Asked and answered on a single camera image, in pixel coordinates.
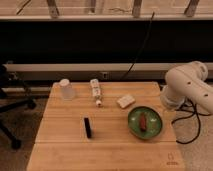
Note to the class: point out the brown sausage in bowl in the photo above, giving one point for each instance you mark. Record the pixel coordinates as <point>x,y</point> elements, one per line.
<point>142,123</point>

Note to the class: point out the black rectangular block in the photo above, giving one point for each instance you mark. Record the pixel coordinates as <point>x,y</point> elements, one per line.
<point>87,128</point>

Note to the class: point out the green ceramic bowl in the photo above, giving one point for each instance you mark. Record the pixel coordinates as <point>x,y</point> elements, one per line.
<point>153,121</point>

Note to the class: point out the white tube with cap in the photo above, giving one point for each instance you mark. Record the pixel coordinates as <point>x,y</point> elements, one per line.
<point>96,91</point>

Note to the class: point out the black office chair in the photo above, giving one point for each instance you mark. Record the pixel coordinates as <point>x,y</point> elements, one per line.
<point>5,77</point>

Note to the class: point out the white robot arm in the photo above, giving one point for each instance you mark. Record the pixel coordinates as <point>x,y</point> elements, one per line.
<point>187,81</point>

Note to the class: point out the translucent white cup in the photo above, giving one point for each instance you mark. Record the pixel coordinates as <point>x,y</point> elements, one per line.
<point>67,92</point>

